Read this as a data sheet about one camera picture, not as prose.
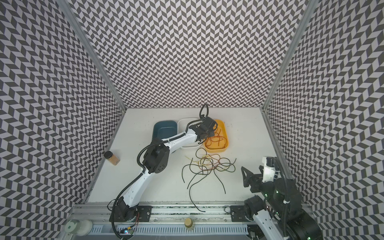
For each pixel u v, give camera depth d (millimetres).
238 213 732
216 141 965
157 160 590
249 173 551
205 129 782
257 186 525
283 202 390
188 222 589
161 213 739
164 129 991
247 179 543
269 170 525
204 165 889
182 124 1053
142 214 722
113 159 843
